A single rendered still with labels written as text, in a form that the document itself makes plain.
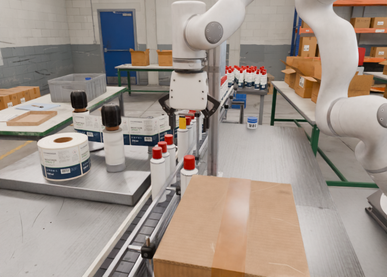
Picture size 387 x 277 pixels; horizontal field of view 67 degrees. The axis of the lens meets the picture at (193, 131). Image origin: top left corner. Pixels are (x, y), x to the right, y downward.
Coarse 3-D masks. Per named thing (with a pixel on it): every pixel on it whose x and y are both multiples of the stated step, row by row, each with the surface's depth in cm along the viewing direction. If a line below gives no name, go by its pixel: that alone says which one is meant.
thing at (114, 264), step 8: (192, 144) 138; (176, 168) 113; (168, 184) 102; (160, 192) 96; (152, 208) 87; (144, 216) 83; (144, 224) 82; (136, 232) 77; (128, 240) 74; (120, 256) 68; (112, 264) 66; (112, 272) 65
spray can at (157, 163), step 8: (160, 152) 100; (152, 160) 100; (160, 160) 100; (152, 168) 101; (160, 168) 100; (152, 176) 102; (160, 176) 101; (152, 184) 103; (160, 184) 102; (152, 192) 104; (152, 200) 106; (160, 200) 104
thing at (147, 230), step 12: (180, 168) 132; (144, 204) 104; (168, 204) 106; (156, 216) 97; (132, 228) 91; (144, 228) 91; (120, 240) 86; (144, 240) 86; (132, 252) 81; (108, 264) 77; (120, 264) 77; (132, 264) 77; (96, 276) 73; (120, 276) 73
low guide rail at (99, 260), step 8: (176, 152) 141; (144, 200) 101; (136, 208) 95; (128, 216) 91; (128, 224) 90; (120, 232) 84; (112, 240) 81; (104, 248) 78; (112, 248) 80; (104, 256) 76; (96, 264) 72; (88, 272) 70
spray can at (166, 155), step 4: (160, 144) 104; (164, 144) 104; (164, 148) 104; (164, 152) 105; (164, 156) 104; (168, 156) 106; (168, 160) 106; (168, 164) 106; (168, 168) 107; (168, 172) 107; (168, 176) 108; (168, 192) 110
